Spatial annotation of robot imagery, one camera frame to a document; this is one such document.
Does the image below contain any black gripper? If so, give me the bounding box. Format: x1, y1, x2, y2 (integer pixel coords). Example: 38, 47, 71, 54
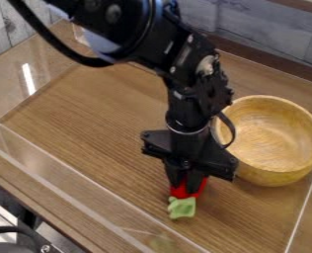
141, 126, 238, 194

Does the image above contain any red felt strawberry toy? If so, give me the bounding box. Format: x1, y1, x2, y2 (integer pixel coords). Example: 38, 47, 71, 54
166, 178, 208, 219

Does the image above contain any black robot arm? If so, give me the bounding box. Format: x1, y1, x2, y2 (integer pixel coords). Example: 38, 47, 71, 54
46, 0, 238, 198

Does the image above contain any light wooden bowl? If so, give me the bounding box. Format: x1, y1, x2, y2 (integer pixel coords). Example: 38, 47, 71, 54
214, 95, 312, 187

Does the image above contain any black equipment bottom left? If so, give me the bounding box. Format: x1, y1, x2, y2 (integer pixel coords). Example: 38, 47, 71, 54
0, 222, 65, 253

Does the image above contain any clear acrylic tray enclosure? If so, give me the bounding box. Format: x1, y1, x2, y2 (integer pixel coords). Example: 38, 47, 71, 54
0, 38, 312, 253

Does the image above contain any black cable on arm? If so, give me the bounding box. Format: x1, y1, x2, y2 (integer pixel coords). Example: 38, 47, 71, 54
6, 0, 238, 150

